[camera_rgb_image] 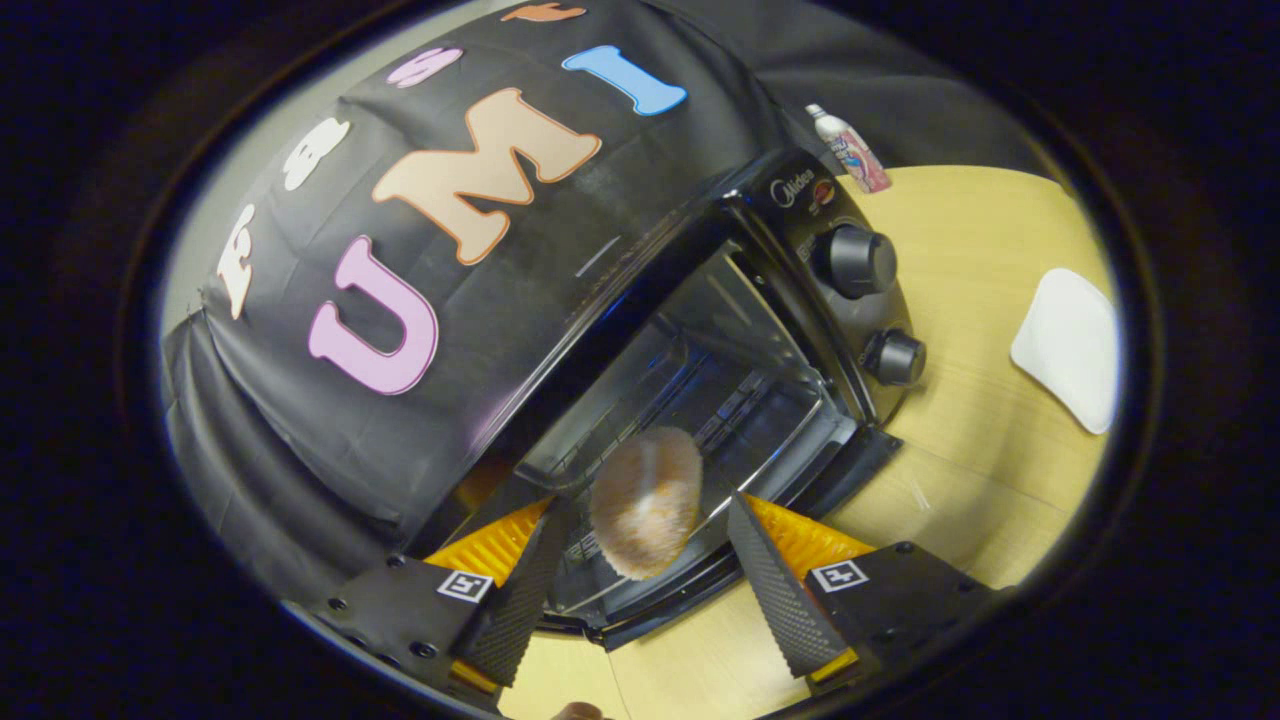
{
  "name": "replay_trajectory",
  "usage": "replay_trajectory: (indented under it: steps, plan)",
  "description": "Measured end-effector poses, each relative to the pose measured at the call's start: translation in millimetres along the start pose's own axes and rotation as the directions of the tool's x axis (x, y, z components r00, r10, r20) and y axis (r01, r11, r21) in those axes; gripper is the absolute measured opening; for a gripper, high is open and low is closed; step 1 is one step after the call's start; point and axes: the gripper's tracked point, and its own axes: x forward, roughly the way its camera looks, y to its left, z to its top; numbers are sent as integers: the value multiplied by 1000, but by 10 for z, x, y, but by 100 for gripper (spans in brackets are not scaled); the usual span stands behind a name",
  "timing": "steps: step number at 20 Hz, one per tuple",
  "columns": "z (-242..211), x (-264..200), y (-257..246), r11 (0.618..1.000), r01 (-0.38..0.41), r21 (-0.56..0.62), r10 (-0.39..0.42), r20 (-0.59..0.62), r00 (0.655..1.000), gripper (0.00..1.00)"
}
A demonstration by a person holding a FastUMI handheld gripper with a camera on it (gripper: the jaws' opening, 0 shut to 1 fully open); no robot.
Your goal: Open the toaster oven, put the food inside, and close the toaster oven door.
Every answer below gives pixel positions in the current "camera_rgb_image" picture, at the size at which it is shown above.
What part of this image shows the black toaster oven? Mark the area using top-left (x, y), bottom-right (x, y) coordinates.
top-left (428, 147), bottom-right (929, 653)

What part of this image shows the white square plate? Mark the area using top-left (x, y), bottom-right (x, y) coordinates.
top-left (1009, 266), bottom-right (1120, 436)

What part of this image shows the round sugared bread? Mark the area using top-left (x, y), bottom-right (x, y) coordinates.
top-left (588, 426), bottom-right (706, 582)

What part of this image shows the white pink spray bottle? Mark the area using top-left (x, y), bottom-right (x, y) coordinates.
top-left (805, 102), bottom-right (894, 196)

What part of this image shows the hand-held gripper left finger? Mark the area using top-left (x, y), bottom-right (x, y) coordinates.
top-left (300, 497), bottom-right (573, 703)

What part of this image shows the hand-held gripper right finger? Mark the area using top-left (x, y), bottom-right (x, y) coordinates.
top-left (726, 491), bottom-right (1013, 688)

